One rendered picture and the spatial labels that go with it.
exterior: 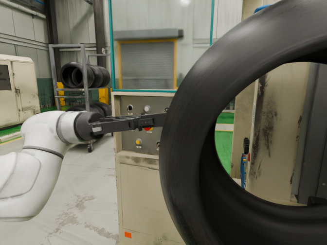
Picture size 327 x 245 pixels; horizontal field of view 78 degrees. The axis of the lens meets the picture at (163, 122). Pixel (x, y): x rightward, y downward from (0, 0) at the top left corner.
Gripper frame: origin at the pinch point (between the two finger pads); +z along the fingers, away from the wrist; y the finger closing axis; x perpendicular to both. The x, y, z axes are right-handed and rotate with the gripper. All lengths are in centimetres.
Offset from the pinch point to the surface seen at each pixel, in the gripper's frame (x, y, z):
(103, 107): 13, 329, -260
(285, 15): -13.7, -10.9, 24.6
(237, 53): -10.1, -11.7, 18.6
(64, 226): 105, 79, -141
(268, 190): 31.1, 26.0, 25.2
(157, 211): 63, 55, -31
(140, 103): -1, 60, -34
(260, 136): 12.5, 26.1, 23.9
